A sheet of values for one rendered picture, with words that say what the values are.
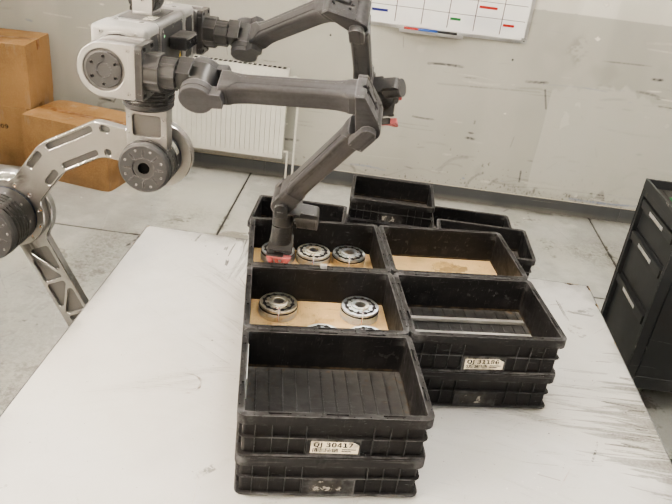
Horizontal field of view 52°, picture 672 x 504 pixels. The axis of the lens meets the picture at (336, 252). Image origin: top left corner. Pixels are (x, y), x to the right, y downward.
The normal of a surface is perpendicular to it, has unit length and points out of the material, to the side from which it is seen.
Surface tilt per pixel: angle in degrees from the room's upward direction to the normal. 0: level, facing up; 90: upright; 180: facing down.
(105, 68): 90
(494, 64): 90
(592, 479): 0
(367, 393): 0
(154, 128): 90
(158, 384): 0
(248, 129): 90
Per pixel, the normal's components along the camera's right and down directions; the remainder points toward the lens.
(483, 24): -0.09, 0.46
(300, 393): 0.11, -0.88
